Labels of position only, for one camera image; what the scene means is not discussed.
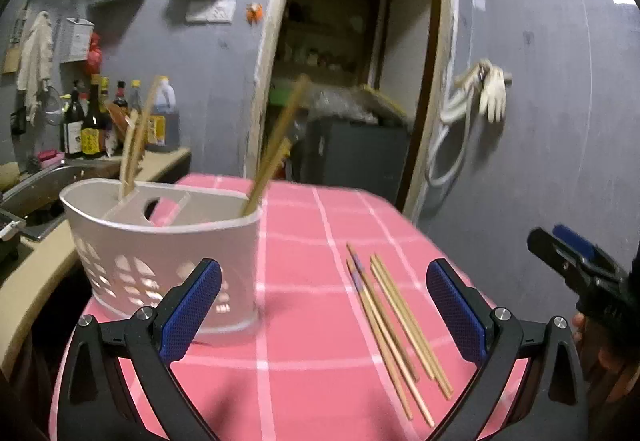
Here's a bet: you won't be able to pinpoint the steel sink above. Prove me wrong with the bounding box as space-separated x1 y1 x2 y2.
1 161 111 242

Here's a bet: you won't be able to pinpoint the plain wooden chopstick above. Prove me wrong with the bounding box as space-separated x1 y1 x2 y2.
118 110 140 200
126 75 166 196
370 253 454 400
241 74 310 217
346 259 413 421
371 253 435 380
244 138 292 215

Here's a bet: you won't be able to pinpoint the wall switch panel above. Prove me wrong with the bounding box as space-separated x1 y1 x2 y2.
186 0 236 24

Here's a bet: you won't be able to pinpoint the dark soy sauce bottle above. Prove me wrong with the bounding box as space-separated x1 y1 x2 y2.
80 74 105 160

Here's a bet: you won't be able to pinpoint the purple banded chopstick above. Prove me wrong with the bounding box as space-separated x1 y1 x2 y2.
346 244 435 427
346 243 419 383

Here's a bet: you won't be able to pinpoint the dark wine bottle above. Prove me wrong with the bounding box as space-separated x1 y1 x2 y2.
63 80 85 158

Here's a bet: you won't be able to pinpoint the white plastic utensil caddy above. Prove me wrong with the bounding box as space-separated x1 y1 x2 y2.
60 178 262 343

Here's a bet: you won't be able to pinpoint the large oil jug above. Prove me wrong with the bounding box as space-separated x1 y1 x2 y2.
146 76 180 153

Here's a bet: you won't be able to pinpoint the white hose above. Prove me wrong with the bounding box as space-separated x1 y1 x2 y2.
424 96 474 188

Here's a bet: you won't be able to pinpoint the white rubber gloves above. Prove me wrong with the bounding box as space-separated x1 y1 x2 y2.
454 59 510 124

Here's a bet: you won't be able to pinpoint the white metal wall box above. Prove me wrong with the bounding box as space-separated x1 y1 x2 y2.
58 18 94 63

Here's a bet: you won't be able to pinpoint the red plastic bag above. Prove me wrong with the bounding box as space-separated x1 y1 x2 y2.
85 32 103 75

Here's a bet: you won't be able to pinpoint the orange wall hook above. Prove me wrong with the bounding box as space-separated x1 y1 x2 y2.
246 2 264 25

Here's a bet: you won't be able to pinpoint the person right hand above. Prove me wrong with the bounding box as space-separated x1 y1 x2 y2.
572 312 627 381

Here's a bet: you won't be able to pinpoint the black cabinet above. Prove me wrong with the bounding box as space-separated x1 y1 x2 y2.
300 118 410 203

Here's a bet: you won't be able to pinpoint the pink checkered tablecloth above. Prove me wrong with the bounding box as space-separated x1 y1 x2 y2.
172 174 474 440

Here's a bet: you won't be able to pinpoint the hanging white towel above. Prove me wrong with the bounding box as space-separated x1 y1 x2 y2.
16 11 53 126

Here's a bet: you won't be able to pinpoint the wooden door frame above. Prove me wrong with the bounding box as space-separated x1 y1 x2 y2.
242 0 460 222

